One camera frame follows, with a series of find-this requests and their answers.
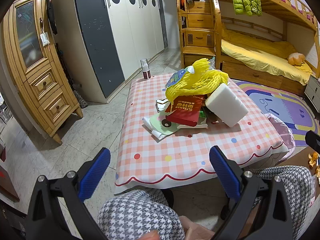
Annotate pink trash bag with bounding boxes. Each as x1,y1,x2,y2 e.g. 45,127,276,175
264,113,296,162

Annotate wooden glass-door cabinet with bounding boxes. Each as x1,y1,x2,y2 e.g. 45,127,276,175
2,0,83,144

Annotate orange tangerine peel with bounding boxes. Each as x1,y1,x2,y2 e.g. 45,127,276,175
308,152,320,178

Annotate green medicine box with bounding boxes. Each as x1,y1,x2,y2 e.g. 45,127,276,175
177,106,208,129

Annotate grey bedside cabinet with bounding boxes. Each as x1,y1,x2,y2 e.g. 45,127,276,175
305,75,320,110

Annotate white plastic bag brown lines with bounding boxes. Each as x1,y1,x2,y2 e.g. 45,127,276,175
142,99,172,140

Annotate orange plush toy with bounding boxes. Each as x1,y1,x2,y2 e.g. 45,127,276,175
287,53,305,66

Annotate white and grey wardrobe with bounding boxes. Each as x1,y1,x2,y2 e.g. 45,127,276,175
52,0,165,103

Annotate white foam block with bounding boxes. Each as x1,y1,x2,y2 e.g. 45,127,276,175
205,83,248,127

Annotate wooden stair drawers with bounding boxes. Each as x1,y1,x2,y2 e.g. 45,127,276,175
176,0,216,68

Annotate pink checkered tablecloth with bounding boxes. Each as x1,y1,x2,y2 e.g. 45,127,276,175
115,74,288,193

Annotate red gift box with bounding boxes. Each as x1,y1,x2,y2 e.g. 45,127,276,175
165,95,204,127

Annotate white spray bottle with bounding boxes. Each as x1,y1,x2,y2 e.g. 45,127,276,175
140,59,151,80

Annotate yellow foam net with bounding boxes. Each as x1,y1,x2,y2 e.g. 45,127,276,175
165,58,229,102

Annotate rainbow purple rug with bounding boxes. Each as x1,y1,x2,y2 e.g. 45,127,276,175
234,80,319,147

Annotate yellow bed sheet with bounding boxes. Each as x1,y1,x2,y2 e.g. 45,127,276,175
221,28,312,86

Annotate wooden bunk bed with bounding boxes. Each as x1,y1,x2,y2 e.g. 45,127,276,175
209,0,320,97

